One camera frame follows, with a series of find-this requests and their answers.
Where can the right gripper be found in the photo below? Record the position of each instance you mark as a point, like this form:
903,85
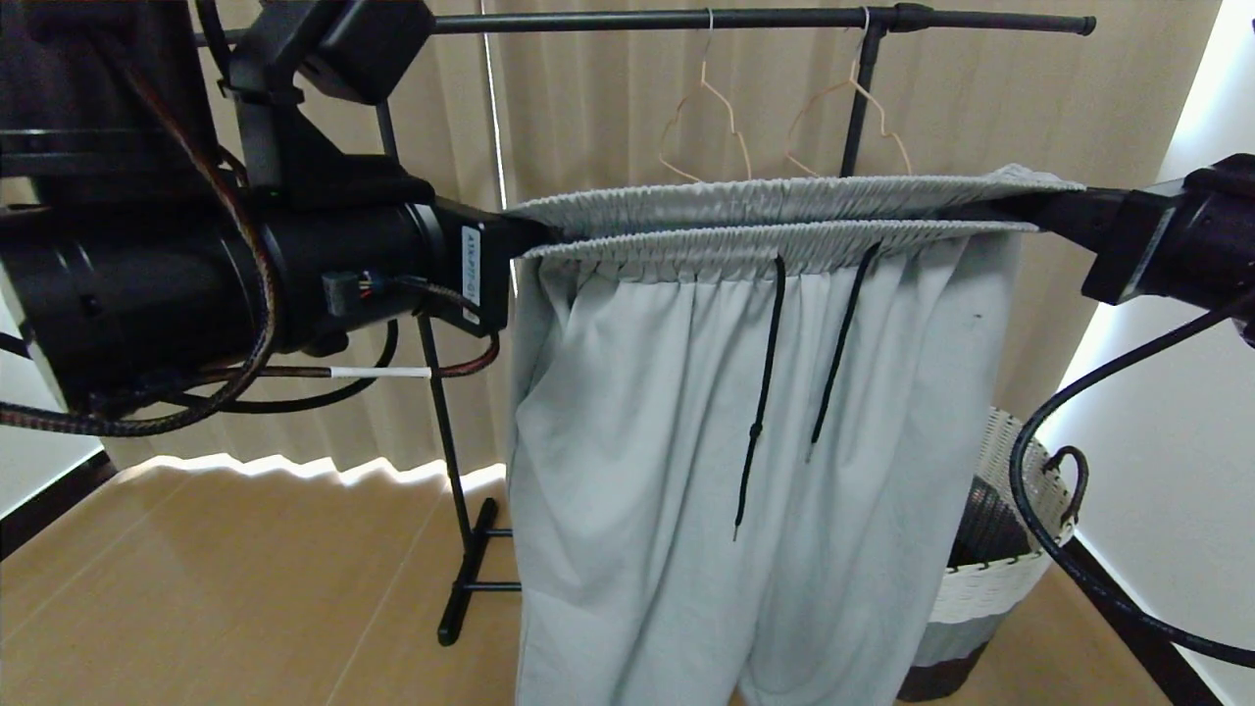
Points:
1196,245

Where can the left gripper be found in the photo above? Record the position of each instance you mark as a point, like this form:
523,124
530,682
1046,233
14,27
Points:
147,294

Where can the pale grey shorts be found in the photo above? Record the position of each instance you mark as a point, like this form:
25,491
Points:
637,441

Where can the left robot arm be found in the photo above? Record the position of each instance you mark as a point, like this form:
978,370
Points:
88,88

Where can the white laundry basket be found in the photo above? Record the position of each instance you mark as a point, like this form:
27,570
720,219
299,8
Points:
990,579

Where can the black clothes rack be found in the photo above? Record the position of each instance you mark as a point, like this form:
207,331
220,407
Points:
784,18

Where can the beige curtain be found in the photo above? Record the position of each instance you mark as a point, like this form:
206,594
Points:
608,98

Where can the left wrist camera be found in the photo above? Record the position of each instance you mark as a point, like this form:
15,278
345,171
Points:
373,44

